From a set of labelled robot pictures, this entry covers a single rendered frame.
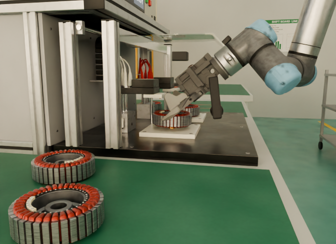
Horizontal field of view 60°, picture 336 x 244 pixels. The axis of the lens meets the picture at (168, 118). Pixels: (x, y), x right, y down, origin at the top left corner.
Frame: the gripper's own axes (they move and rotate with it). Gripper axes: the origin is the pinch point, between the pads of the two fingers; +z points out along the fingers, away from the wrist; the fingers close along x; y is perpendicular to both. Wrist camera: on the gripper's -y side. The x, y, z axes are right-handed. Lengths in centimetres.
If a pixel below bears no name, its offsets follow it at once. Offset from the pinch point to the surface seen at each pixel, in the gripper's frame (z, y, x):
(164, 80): -1.8, 11.4, -21.0
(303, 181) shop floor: -13, -115, -177
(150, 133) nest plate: 4.7, -0.3, 7.5
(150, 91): -1.4, 8.7, 3.5
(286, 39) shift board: -142, -22, -532
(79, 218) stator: 2, -3, 53
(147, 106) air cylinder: 8.9, 8.1, -20.5
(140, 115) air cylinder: 13.4, 7.2, -20.5
